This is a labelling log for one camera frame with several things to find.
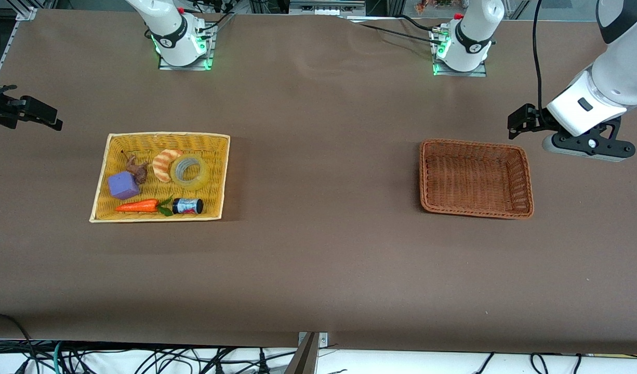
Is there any toy croissant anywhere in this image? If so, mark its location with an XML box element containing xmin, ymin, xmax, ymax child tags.
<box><xmin>152</xmin><ymin>149</ymin><xmax>185</xmax><ymax>183</ymax></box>

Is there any table cover sheet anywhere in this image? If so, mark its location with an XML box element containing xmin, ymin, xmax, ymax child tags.
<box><xmin>0</xmin><ymin>8</ymin><xmax>637</xmax><ymax>356</ymax></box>

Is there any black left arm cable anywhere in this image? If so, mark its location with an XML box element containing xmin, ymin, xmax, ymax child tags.
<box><xmin>532</xmin><ymin>0</ymin><xmax>549</xmax><ymax>121</ymax></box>

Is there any small dark jar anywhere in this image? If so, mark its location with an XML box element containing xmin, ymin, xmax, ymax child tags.
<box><xmin>172</xmin><ymin>197</ymin><xmax>204</xmax><ymax>216</ymax></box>

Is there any brown wicker basket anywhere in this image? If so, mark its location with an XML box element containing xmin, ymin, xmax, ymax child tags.
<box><xmin>419</xmin><ymin>138</ymin><xmax>535</xmax><ymax>220</ymax></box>

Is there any metal table bracket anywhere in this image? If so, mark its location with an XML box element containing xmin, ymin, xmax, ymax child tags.
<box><xmin>285</xmin><ymin>331</ymin><xmax>329</xmax><ymax>374</ymax></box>

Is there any grey metal device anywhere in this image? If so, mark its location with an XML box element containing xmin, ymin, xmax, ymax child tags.
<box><xmin>289</xmin><ymin>0</ymin><xmax>366</xmax><ymax>16</ymax></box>

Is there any orange background object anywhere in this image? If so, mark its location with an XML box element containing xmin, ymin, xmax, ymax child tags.
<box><xmin>415</xmin><ymin>0</ymin><xmax>457</xmax><ymax>14</ymax></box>

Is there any aluminium frame rail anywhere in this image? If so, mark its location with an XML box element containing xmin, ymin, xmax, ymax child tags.
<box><xmin>0</xmin><ymin>8</ymin><xmax>38</xmax><ymax>78</ymax></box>

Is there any brown toy figurine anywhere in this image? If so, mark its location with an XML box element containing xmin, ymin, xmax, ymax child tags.
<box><xmin>121</xmin><ymin>151</ymin><xmax>150</xmax><ymax>185</ymax></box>

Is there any purple cube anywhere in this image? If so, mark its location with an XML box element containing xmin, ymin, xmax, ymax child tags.
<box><xmin>108</xmin><ymin>171</ymin><xmax>141</xmax><ymax>201</ymax></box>

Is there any yellow clear tape roll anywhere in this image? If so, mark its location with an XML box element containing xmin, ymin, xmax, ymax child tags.
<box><xmin>169</xmin><ymin>154</ymin><xmax>211</xmax><ymax>190</ymax></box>

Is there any yellow wicker basket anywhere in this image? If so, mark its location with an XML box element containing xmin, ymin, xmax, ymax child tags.
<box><xmin>89</xmin><ymin>132</ymin><xmax>231</xmax><ymax>224</ymax></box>

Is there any orange toy carrot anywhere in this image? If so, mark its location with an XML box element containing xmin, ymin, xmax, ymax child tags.
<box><xmin>114</xmin><ymin>196</ymin><xmax>175</xmax><ymax>217</ymax></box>

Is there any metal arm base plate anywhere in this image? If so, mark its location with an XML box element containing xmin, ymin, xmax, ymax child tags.
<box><xmin>158</xmin><ymin>23</ymin><xmax>214</xmax><ymax>71</ymax></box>
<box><xmin>432</xmin><ymin>29</ymin><xmax>488</xmax><ymax>78</ymax></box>

